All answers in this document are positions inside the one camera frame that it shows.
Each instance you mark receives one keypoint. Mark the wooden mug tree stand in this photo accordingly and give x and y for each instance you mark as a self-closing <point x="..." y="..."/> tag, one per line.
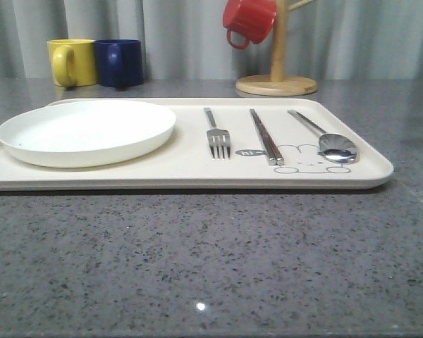
<point x="277" y="83"/>

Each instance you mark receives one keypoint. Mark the cream rabbit serving tray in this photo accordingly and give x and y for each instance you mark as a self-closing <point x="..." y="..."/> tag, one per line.
<point x="185" y="160"/>

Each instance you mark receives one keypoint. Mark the white round plate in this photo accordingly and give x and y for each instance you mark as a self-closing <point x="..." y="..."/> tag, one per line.
<point x="87" y="133"/>

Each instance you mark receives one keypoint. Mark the yellow mug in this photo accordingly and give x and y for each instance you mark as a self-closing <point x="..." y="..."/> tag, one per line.
<point x="72" y="62"/>

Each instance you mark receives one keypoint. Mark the red mug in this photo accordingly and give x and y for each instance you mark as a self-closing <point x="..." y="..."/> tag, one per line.
<point x="248" y="21"/>

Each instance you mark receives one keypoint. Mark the silver metal fork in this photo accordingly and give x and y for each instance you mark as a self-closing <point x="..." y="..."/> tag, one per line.
<point x="219" y="140"/>

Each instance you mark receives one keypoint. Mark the silver metal spoon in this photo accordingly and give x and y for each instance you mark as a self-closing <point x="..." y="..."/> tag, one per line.
<point x="334" y="147"/>

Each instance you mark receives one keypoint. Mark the dark blue mug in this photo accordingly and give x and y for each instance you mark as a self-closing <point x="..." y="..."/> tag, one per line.
<point x="119" y="62"/>

